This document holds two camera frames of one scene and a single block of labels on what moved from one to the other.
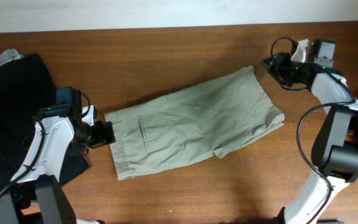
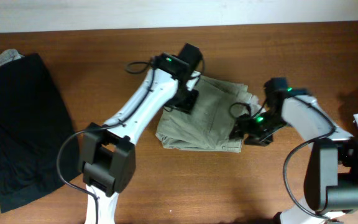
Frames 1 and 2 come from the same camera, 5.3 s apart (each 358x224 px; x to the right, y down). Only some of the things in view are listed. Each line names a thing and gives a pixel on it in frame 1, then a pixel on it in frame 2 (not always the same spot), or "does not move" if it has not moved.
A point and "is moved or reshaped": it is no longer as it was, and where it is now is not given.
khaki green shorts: x=190 y=124 is moved or reshaped
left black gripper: x=103 y=135 → x=189 y=106
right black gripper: x=276 y=67 → x=247 y=124
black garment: x=13 y=93 does not move
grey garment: x=6 y=56 does not move
